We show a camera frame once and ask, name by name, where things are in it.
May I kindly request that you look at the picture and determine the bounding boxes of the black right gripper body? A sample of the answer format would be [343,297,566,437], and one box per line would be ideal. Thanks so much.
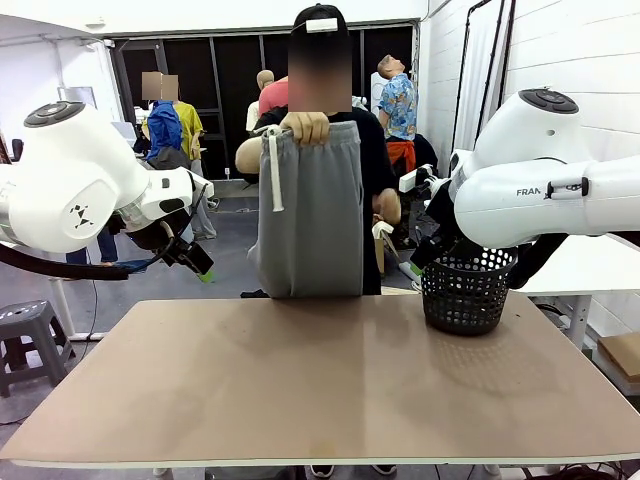
[423,187,465,247]

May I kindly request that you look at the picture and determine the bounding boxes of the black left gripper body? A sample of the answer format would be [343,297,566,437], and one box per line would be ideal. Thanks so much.
[130,214,194,261]

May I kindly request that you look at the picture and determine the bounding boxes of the black perforated plastic basket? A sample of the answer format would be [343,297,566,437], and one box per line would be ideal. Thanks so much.
[419,244,519,338]

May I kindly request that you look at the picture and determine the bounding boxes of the grey training pants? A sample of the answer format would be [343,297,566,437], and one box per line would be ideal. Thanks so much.
[247,121,365,300]

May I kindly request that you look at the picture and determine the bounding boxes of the person's right forearm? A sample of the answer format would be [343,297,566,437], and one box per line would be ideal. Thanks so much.
[234,137,265,187]

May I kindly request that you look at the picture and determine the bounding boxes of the person's left hand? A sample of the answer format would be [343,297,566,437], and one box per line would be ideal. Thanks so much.
[372,187,403,226]

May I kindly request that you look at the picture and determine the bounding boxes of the person's right hand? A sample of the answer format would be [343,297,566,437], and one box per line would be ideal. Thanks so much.
[279,110,331,148]

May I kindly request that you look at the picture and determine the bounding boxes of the seated person in black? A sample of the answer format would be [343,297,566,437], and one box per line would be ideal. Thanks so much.
[413,132,440,176]

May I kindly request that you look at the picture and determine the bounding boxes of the person body black t-shirt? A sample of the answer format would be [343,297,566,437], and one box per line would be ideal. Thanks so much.
[249,37,400,296]

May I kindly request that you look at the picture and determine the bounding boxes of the mannequin in floral shirt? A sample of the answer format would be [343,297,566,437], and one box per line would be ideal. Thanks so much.
[377,53,419,176]

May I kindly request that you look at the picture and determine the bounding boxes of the white side table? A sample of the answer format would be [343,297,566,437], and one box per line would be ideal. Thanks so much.
[47,276,106,342]

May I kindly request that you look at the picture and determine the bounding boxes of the white curtain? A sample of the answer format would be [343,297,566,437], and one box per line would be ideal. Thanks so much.
[452,0,514,151]

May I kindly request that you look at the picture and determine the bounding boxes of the grey plastic stool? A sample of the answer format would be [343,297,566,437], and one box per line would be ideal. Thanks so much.
[0,298,77,399]

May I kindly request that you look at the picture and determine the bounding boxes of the bald mannequin cream shirt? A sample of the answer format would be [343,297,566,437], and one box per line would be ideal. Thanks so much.
[245,69,276,134]

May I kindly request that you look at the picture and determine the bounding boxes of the cardboard box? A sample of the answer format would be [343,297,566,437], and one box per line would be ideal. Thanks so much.
[597,331,640,397]

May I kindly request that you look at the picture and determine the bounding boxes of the black cap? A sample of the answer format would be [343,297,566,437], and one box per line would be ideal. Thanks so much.
[292,3,350,39]

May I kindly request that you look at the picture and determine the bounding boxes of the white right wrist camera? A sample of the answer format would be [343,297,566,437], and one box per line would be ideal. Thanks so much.
[398,163,437,194]

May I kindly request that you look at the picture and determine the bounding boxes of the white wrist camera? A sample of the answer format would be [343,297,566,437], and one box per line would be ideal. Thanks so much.
[187,171,216,201]
[398,163,437,194]

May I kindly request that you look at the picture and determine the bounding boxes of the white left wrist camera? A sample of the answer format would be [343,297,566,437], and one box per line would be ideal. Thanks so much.
[187,171,216,201]

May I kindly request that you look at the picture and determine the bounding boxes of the black left arm cable sleeve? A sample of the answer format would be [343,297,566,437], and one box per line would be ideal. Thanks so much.
[0,241,130,282]

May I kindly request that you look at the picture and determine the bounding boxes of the black pipe backdrop frame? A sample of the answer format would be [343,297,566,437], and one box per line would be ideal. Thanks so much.
[463,0,517,151]

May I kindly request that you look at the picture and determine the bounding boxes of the grey wall board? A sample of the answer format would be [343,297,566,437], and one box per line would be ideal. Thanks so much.
[57,86,96,107]

